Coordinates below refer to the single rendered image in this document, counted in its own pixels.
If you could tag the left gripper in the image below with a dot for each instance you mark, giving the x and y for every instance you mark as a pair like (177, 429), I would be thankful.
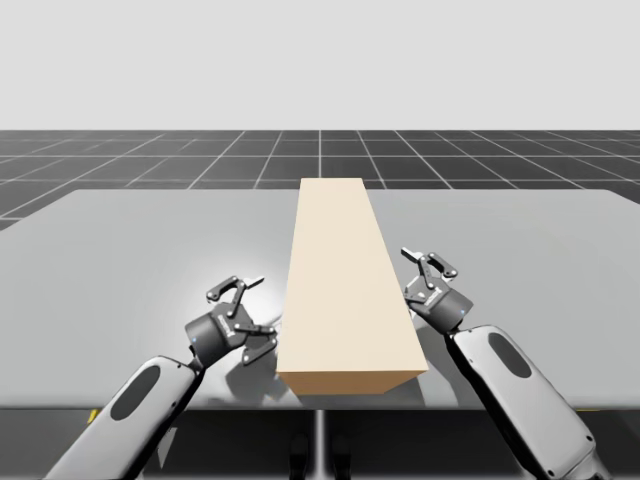
(217, 332)

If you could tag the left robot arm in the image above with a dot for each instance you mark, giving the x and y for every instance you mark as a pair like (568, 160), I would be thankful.
(135, 405)

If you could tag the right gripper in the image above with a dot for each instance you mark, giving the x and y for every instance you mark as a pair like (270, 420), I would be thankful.
(445, 305)

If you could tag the tall board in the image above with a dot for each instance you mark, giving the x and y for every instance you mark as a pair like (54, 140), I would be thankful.
(345, 280)

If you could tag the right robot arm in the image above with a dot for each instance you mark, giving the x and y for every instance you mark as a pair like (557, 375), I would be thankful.
(520, 390)

